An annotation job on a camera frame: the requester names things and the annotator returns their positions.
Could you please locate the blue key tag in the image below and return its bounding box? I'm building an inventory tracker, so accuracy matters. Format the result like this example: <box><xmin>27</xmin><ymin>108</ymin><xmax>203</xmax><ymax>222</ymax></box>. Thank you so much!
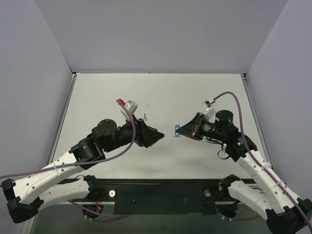
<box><xmin>175</xmin><ymin>124</ymin><xmax>180</xmax><ymax>137</ymax></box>

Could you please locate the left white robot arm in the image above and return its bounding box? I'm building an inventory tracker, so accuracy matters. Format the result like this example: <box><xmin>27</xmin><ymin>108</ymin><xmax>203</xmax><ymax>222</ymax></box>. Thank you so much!
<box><xmin>1</xmin><ymin>118</ymin><xmax>165</xmax><ymax>223</ymax></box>

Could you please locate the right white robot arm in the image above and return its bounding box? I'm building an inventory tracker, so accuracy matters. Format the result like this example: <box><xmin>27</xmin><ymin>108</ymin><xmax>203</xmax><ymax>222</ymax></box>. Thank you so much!
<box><xmin>176</xmin><ymin>110</ymin><xmax>312</xmax><ymax>234</ymax></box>

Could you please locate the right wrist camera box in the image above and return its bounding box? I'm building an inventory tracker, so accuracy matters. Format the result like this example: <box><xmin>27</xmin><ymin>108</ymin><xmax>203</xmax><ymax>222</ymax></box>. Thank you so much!
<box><xmin>204</xmin><ymin>100</ymin><xmax>216</xmax><ymax>120</ymax></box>

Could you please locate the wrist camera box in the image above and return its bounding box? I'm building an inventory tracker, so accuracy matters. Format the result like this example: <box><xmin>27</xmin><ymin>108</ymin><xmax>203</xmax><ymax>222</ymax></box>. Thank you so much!
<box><xmin>125</xmin><ymin>100</ymin><xmax>138</xmax><ymax>115</ymax></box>
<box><xmin>204</xmin><ymin>100</ymin><xmax>216</xmax><ymax>120</ymax></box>

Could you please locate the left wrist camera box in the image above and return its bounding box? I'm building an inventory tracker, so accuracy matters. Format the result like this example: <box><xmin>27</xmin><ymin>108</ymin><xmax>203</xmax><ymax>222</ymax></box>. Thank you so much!
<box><xmin>125</xmin><ymin>100</ymin><xmax>138</xmax><ymax>115</ymax></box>

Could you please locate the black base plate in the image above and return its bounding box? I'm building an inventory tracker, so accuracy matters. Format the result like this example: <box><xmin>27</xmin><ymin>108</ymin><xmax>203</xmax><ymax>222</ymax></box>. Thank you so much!
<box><xmin>82</xmin><ymin>179</ymin><xmax>238</xmax><ymax>217</ymax></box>

